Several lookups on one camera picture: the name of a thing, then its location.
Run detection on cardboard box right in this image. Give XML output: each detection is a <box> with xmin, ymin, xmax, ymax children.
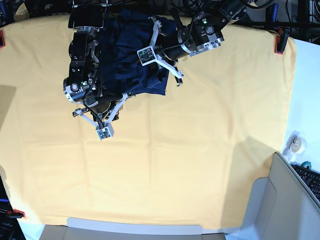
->
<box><xmin>238</xmin><ymin>152</ymin><xmax>320</xmax><ymax>240</ymax></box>

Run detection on red clamp bottom left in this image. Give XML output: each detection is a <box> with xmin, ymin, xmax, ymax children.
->
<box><xmin>5</xmin><ymin>209</ymin><xmax>26</xmax><ymax>219</ymax></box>

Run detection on red clamp top left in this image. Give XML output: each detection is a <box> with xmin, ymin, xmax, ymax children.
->
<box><xmin>0</xmin><ymin>30</ymin><xmax>6</xmax><ymax>48</ymax></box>

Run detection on yellow table cloth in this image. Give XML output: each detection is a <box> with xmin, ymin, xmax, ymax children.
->
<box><xmin>0</xmin><ymin>15</ymin><xmax>297</xmax><ymax>230</ymax></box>

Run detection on black keyboard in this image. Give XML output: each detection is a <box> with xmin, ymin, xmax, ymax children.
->
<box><xmin>291</xmin><ymin>164</ymin><xmax>320</xmax><ymax>206</ymax></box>

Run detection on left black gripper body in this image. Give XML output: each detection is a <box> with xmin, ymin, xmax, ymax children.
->
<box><xmin>148</xmin><ymin>16</ymin><xmax>190</xmax><ymax>87</ymax></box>

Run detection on clear tape dispenser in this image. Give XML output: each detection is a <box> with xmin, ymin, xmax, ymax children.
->
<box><xmin>282</xmin><ymin>130</ymin><xmax>307</xmax><ymax>162</ymax></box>

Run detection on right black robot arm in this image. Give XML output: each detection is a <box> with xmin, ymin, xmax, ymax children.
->
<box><xmin>63</xmin><ymin>2</ymin><xmax>138</xmax><ymax>132</ymax></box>

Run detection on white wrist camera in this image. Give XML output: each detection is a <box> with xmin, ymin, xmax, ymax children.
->
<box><xmin>137</xmin><ymin>46</ymin><xmax>156</xmax><ymax>66</ymax></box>
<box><xmin>95</xmin><ymin>122</ymin><xmax>114</xmax><ymax>141</ymax></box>

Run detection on red clamp top right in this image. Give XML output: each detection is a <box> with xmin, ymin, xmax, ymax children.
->
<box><xmin>274</xmin><ymin>27</ymin><xmax>291</xmax><ymax>55</ymax></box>

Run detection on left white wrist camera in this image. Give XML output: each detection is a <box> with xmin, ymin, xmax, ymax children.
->
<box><xmin>137</xmin><ymin>46</ymin><xmax>156</xmax><ymax>66</ymax></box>

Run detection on green tape roll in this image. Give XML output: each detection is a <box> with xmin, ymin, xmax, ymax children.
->
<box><xmin>300</xmin><ymin>161</ymin><xmax>312</xmax><ymax>171</ymax></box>

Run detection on red clamp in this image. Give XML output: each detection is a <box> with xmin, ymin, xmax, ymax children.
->
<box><xmin>0</xmin><ymin>30</ymin><xmax>6</xmax><ymax>48</ymax></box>
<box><xmin>5</xmin><ymin>209</ymin><xmax>26</xmax><ymax>219</ymax></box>
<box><xmin>274</xmin><ymin>27</ymin><xmax>291</xmax><ymax>55</ymax></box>

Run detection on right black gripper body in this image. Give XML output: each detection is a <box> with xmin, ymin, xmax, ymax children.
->
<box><xmin>72</xmin><ymin>92</ymin><xmax>134</xmax><ymax>128</ymax></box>

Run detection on navy blue long-sleeve shirt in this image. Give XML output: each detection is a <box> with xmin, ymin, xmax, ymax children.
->
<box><xmin>98</xmin><ymin>8</ymin><xmax>169</xmax><ymax>96</ymax></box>

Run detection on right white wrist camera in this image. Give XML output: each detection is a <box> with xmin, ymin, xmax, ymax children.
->
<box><xmin>95</xmin><ymin>122</ymin><xmax>114</xmax><ymax>141</ymax></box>

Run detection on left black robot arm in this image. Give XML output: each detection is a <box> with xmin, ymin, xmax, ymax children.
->
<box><xmin>137</xmin><ymin>0</ymin><xmax>248</xmax><ymax>87</ymax></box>

